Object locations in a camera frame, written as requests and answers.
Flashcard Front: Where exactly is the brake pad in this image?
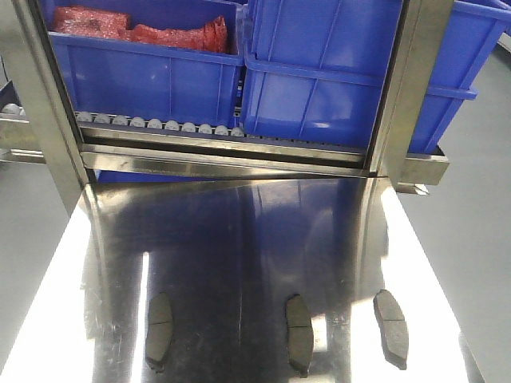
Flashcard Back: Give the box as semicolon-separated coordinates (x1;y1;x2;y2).
145;292;173;373
373;289;409;370
285;294;314;378

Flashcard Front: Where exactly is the grey roller conveyor track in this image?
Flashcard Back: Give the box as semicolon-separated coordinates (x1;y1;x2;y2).
0;103;245;139

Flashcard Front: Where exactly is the right blue plastic bin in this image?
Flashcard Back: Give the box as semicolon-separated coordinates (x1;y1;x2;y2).
241;1;510;154

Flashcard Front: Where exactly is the blue plastic bin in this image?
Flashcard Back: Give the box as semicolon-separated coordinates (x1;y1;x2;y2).
39;1;244;127
241;1;510;154

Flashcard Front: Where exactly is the blue bin under table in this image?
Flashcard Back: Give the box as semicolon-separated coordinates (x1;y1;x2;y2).
97;170;208;184

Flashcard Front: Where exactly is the left blue plastic bin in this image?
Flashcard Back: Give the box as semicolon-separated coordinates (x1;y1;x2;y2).
39;1;244;127

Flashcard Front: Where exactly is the red bubble wrap bag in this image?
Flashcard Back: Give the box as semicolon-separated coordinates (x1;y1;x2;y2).
52;6;228;53

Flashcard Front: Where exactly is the stainless steel rack frame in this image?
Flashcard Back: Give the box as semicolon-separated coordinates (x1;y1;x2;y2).
1;1;453;211

